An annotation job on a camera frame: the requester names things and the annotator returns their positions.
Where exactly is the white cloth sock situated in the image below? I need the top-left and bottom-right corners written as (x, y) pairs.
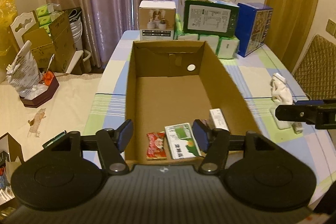
top-left (270, 73), bottom-right (293, 105)

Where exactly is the small green box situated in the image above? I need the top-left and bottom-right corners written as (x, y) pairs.
top-left (165, 123), bottom-right (201, 160)

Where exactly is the long white medicine box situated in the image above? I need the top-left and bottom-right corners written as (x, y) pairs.
top-left (208, 108), bottom-right (229, 131)

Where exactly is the red snack packet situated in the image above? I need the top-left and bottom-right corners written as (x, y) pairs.
top-left (146, 132), bottom-right (167, 160)

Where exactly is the small picture card box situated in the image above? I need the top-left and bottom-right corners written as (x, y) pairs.
top-left (292, 122), bottom-right (303, 134)

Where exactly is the dark velvet scrunchie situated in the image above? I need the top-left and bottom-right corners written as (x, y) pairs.
top-left (201, 119), bottom-right (212, 128)

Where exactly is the quilted chair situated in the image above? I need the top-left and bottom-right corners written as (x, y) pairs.
top-left (293, 35), bottom-right (336, 100)

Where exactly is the checked bed sheet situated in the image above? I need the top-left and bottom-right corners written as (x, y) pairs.
top-left (82, 29), bottom-right (336, 208)

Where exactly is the dark wooden tray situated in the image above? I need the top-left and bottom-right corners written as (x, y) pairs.
top-left (19, 71), bottom-right (59, 108)

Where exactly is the open cardboard box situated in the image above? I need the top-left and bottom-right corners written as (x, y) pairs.
top-left (125, 40), bottom-right (261, 165)

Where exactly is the green tissue pack stack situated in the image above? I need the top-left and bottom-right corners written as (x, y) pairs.
top-left (174, 14), bottom-right (240, 59)

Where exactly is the blue milk carton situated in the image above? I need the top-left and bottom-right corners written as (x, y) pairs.
top-left (235, 3), bottom-right (273, 57)

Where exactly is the crumpled white plastic bag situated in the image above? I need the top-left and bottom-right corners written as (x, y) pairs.
top-left (6, 40), bottom-right (42, 98)

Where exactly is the brown cardboard box stack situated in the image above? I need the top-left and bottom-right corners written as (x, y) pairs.
top-left (22, 11), bottom-right (83, 73)

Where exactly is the white photo box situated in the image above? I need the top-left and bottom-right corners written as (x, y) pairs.
top-left (138, 0), bottom-right (176, 41)

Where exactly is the large green carton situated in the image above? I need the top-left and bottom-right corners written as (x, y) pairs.
top-left (178, 0), bottom-right (239, 37)

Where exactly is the white chair back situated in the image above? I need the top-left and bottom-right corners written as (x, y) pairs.
top-left (10, 10), bottom-right (38, 52)

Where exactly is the yellow plastic bag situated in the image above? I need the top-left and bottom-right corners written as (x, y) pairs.
top-left (0, 0), bottom-right (19, 83)

